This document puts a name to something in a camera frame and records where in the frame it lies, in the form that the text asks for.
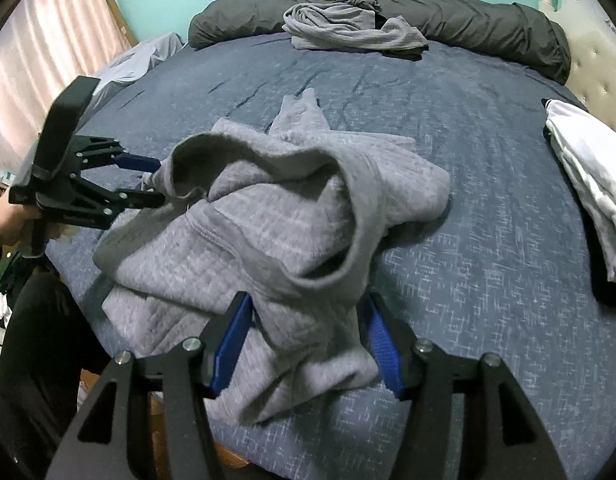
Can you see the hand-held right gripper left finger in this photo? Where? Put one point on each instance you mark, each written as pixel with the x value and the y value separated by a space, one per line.
pixel 232 340

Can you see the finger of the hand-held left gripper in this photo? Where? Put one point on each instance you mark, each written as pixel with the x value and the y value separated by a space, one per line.
pixel 137 163
pixel 137 201

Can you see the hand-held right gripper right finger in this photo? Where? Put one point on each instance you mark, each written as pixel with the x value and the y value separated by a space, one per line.
pixel 383 345

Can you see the grey quilted sweater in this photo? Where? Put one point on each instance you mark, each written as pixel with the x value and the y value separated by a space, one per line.
pixel 268 220

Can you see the white folded clothes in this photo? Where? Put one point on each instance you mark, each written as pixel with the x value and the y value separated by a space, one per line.
pixel 593 170

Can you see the person's left hand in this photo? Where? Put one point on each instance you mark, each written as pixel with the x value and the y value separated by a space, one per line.
pixel 7 225

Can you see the pale grey bunched sheet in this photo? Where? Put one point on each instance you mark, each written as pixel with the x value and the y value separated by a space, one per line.
pixel 137 60

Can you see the blue bed sheet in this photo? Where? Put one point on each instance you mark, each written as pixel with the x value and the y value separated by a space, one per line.
pixel 488 285

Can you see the pink curtain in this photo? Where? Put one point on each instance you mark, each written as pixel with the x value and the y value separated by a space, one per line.
pixel 47 35

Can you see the person's dark clothing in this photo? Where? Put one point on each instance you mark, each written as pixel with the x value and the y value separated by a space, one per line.
pixel 37 360

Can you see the light grey crumpled garment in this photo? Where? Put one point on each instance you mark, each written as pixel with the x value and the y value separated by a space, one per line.
pixel 338 27

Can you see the dark grey rolled duvet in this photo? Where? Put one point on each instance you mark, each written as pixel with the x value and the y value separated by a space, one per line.
pixel 488 20

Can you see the cream tufted headboard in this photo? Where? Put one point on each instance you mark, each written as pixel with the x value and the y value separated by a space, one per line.
pixel 598 50

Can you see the wooden wall trim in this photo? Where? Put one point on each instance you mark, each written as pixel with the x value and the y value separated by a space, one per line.
pixel 120 15

